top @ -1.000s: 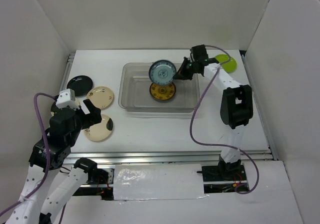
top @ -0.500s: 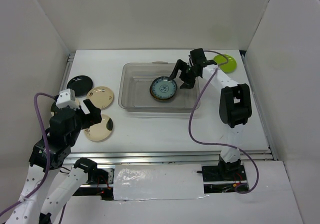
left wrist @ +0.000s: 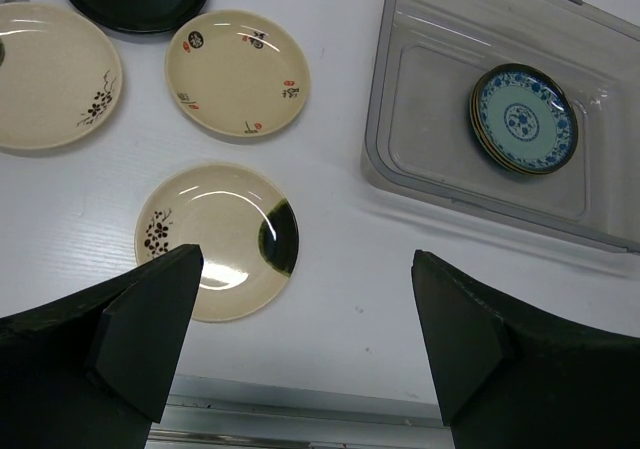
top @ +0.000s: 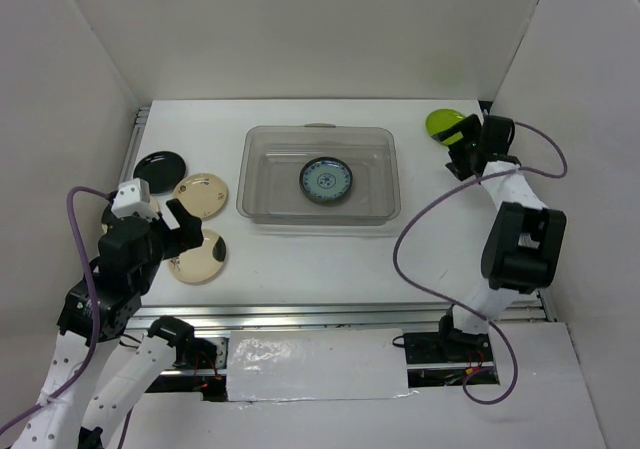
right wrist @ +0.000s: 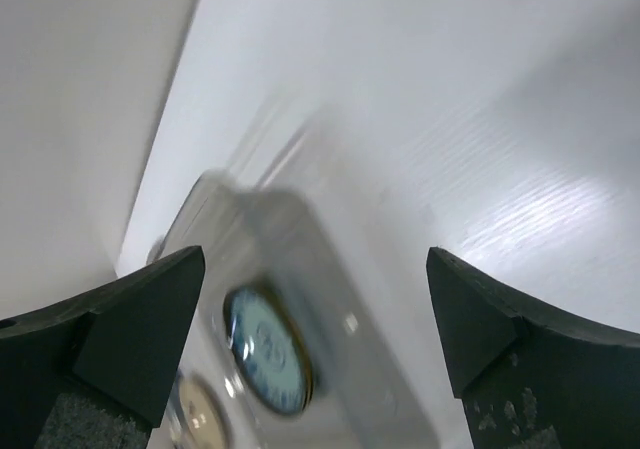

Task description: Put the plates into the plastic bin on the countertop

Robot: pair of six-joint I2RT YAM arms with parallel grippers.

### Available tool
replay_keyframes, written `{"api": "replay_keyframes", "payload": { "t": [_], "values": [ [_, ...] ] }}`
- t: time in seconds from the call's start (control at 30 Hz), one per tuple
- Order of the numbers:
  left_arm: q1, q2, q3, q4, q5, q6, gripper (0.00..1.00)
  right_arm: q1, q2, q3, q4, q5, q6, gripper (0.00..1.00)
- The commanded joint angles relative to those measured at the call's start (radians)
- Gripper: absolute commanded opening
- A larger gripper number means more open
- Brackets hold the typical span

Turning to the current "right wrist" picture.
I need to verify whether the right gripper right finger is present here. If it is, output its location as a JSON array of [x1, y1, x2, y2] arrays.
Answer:
[[426, 247, 639, 448]]

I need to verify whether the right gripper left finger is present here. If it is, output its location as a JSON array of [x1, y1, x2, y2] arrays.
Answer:
[[1, 246, 205, 448]]

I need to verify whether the blue patterned plate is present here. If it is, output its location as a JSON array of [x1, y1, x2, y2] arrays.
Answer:
[[223, 280, 315, 418]]

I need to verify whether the clear plastic bin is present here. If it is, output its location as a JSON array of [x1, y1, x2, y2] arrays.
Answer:
[[147, 103, 438, 448]]

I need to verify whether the cream plate with calligraphy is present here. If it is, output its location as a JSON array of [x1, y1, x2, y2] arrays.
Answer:
[[177, 376, 232, 449]]

